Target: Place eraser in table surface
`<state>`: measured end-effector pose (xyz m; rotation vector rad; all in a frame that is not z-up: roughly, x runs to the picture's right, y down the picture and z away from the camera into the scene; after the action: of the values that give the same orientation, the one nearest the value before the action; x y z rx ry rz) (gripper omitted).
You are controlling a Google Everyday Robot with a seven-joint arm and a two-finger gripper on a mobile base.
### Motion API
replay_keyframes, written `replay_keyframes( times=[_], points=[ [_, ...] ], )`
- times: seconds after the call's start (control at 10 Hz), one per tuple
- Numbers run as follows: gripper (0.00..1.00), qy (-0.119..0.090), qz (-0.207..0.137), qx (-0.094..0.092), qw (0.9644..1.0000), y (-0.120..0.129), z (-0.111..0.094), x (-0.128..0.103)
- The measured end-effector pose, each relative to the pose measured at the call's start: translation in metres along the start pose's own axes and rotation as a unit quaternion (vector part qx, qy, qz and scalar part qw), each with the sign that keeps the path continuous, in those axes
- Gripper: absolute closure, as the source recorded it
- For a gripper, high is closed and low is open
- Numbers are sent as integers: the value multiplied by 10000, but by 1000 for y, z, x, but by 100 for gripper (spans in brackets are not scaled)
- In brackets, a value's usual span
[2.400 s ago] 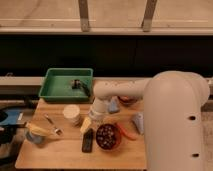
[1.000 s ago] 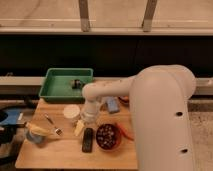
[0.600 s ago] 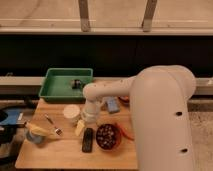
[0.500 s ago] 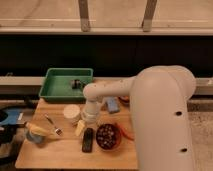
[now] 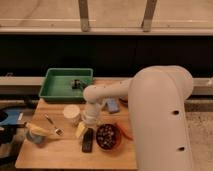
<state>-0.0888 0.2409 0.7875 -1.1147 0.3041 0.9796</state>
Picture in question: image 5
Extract bowl of dark beans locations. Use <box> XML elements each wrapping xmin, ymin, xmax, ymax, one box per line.
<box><xmin>96</xmin><ymin>124</ymin><xmax>121</xmax><ymax>150</ymax></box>

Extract black object in tray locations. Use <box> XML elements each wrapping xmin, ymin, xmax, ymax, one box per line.
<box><xmin>71</xmin><ymin>79</ymin><xmax>87</xmax><ymax>90</ymax></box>

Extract blue small cup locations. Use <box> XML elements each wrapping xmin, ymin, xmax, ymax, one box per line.
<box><xmin>26</xmin><ymin>131</ymin><xmax>44</xmax><ymax>144</ymax></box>

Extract white paper cup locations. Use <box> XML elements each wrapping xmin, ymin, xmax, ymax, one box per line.
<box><xmin>63</xmin><ymin>104</ymin><xmax>81</xmax><ymax>126</ymax></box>

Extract metal fork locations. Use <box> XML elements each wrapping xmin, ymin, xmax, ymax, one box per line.
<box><xmin>45</xmin><ymin>114</ymin><xmax>63</xmax><ymax>135</ymax></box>

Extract blue device at left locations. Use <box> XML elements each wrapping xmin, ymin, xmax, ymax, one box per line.
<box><xmin>0</xmin><ymin>106</ymin><xmax>26</xmax><ymax>145</ymax></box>

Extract dark red bowl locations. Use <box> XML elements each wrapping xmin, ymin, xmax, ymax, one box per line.
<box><xmin>119</xmin><ymin>96</ymin><xmax>128</xmax><ymax>106</ymax></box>

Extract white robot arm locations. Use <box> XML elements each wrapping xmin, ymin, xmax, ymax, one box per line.
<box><xmin>82</xmin><ymin>65</ymin><xmax>195</xmax><ymax>171</ymax></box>

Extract green plastic tray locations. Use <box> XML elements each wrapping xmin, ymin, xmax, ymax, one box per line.
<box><xmin>39</xmin><ymin>68</ymin><xmax>93</xmax><ymax>103</ymax></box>

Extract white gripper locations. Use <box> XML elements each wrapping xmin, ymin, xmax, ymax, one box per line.
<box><xmin>75</xmin><ymin>103</ymin><xmax>100</xmax><ymax>138</ymax></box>

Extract orange carrot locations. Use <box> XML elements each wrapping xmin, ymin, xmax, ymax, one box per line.
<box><xmin>115</xmin><ymin>122</ymin><xmax>133</xmax><ymax>141</ymax></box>

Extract yellow banana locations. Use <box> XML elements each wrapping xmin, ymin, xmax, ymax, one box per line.
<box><xmin>26</xmin><ymin>122</ymin><xmax>52</xmax><ymax>136</ymax></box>

